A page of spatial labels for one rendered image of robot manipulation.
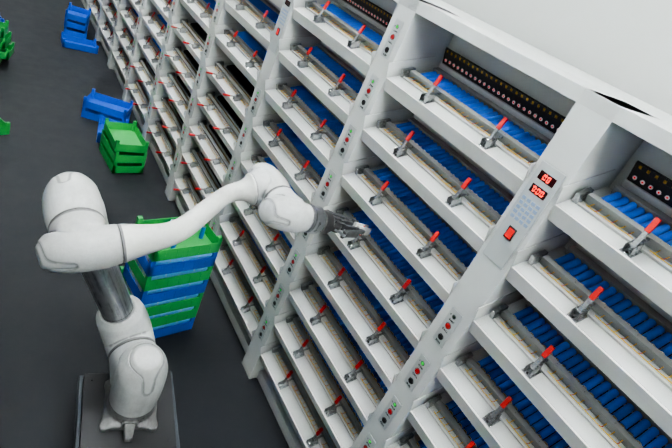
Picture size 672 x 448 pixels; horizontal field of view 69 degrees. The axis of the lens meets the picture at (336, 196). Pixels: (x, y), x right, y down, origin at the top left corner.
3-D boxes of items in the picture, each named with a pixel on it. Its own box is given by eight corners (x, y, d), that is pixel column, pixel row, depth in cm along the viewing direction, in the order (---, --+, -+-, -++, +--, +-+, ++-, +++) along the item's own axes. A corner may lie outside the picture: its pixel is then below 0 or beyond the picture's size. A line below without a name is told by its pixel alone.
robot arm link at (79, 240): (123, 240, 117) (112, 203, 125) (34, 255, 108) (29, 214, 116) (124, 276, 125) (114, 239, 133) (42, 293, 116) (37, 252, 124)
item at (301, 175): (310, 211, 193) (312, 183, 185) (252, 135, 233) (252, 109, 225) (354, 199, 202) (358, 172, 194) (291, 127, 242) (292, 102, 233)
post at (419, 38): (248, 379, 225) (420, 1, 148) (241, 362, 231) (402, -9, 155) (286, 371, 237) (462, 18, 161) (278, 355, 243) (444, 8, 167)
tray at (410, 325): (416, 351, 147) (422, 331, 141) (321, 226, 187) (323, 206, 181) (466, 327, 156) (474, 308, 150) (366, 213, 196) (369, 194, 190)
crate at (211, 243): (151, 262, 194) (156, 246, 191) (133, 230, 205) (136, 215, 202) (218, 252, 215) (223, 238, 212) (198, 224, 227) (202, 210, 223)
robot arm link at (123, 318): (113, 374, 170) (102, 323, 183) (161, 355, 176) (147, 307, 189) (32, 221, 116) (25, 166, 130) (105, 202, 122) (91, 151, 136)
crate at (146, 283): (143, 292, 201) (147, 277, 198) (125, 260, 212) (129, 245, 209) (209, 279, 222) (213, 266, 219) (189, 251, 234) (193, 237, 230)
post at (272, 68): (201, 274, 271) (314, -55, 195) (196, 263, 277) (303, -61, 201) (235, 272, 283) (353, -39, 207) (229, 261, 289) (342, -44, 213)
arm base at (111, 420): (95, 444, 154) (98, 434, 152) (104, 381, 171) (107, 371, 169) (156, 443, 162) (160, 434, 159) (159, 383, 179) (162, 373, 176)
